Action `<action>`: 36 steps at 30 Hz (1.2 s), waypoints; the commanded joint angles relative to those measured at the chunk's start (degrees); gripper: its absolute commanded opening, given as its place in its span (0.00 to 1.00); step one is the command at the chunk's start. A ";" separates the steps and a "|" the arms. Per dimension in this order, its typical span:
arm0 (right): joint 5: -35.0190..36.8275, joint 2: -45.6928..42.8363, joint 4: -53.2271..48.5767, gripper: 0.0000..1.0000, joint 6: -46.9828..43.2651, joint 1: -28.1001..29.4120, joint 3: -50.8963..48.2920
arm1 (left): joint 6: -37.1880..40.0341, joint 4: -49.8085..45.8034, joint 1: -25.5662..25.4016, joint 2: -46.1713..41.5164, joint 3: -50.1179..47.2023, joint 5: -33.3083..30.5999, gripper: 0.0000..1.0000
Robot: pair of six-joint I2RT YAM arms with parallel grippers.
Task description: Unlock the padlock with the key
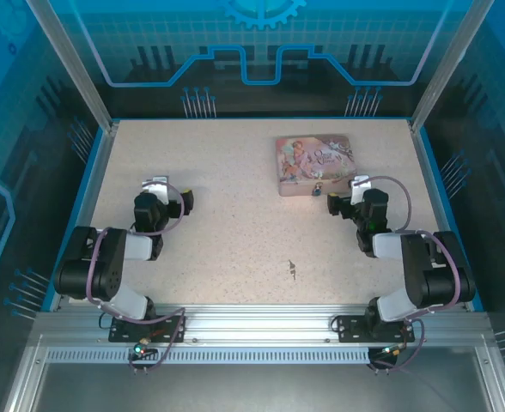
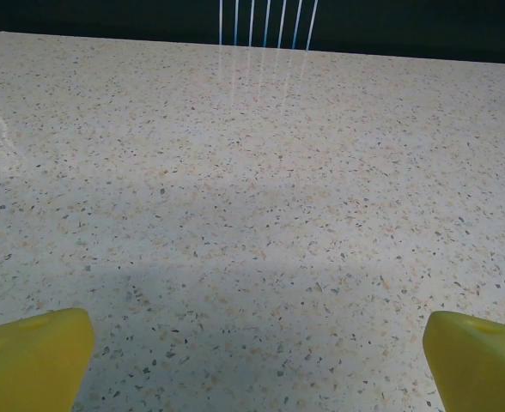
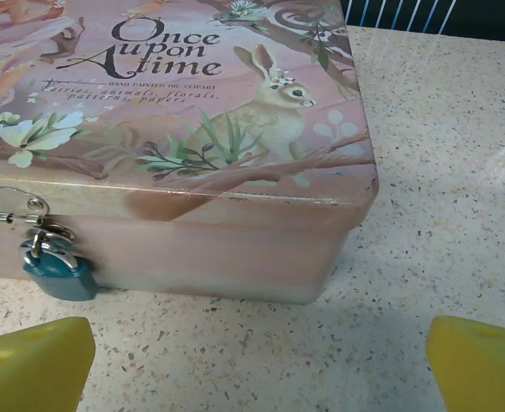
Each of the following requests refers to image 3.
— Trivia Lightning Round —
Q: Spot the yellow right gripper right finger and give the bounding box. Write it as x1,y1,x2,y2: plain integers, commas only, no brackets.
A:
424,315,505,412

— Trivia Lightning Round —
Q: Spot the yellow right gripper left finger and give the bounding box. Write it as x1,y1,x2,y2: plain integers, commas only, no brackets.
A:
0,316,97,412

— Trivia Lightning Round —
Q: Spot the teal padlock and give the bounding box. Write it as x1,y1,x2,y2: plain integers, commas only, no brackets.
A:
19,229,98,301

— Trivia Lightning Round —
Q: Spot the pink illustrated tin box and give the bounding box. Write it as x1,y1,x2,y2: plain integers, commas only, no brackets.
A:
0,0,380,306

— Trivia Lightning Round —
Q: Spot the silver metal hasp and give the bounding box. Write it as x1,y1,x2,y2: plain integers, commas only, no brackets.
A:
0,186,76,250

